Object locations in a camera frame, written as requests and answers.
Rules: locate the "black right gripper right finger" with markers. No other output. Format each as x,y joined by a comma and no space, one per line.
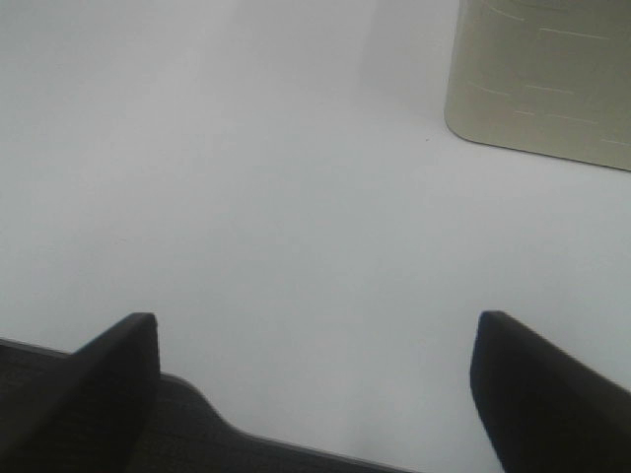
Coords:
543,410

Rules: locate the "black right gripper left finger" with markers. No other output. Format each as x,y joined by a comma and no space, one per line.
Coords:
83,411

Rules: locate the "beige plastic basket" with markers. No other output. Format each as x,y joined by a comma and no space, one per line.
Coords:
545,77

